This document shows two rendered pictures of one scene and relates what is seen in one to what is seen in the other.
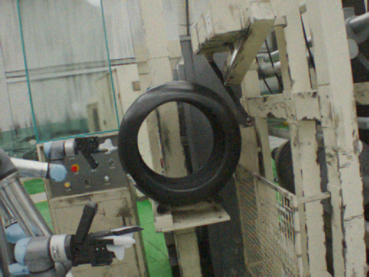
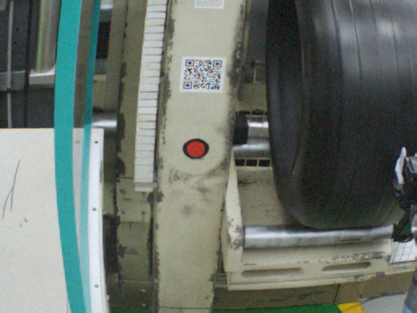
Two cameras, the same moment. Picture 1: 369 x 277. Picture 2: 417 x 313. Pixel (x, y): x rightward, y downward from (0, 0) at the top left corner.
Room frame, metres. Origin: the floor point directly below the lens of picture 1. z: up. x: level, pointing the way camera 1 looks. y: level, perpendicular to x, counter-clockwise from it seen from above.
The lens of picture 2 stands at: (2.11, 1.56, 2.12)
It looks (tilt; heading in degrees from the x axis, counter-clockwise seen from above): 37 degrees down; 268
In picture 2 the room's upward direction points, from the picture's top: 5 degrees clockwise
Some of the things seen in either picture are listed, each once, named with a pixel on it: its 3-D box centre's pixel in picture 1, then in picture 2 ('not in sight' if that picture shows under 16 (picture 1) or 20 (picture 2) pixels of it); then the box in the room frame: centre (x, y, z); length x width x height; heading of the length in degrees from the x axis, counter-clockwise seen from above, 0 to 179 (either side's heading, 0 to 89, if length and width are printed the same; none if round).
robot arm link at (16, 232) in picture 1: (19, 239); not in sight; (1.50, 0.80, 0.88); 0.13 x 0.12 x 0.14; 20
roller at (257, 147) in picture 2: (212, 191); (307, 148); (1.86, -0.11, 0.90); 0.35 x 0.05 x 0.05; 5
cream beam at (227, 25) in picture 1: (224, 29); not in sight; (1.75, -0.28, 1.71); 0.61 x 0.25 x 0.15; 5
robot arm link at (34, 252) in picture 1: (37, 251); not in sight; (0.91, 0.44, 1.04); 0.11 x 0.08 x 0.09; 89
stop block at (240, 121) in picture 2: not in sight; (238, 129); (2.02, -0.06, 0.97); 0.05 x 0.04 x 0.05; 95
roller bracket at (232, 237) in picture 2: not in sight; (227, 190); (2.03, 0.04, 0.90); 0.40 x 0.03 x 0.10; 95
